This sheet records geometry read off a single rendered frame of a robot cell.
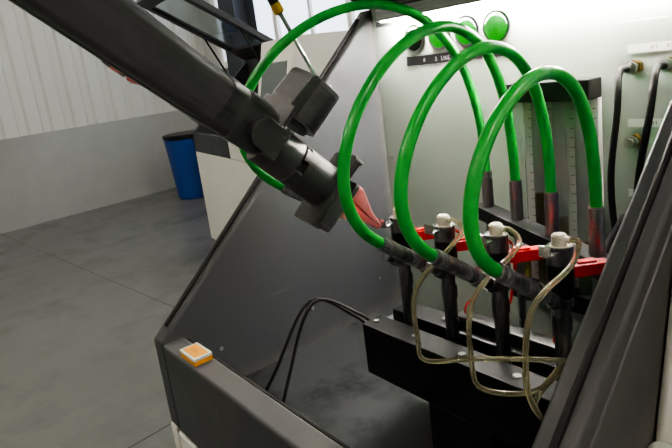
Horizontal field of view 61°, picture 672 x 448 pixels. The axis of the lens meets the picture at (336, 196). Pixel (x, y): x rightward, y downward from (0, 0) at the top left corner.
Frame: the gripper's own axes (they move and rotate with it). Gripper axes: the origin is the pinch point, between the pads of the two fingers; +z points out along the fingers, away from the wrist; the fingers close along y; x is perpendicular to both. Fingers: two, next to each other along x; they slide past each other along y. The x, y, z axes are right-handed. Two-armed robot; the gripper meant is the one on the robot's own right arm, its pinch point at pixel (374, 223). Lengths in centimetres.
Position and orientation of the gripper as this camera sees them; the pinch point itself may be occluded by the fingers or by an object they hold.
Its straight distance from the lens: 77.3
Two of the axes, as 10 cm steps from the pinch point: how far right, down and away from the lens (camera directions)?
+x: -4.2, -1.5, 8.9
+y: 5.5, -8.3, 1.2
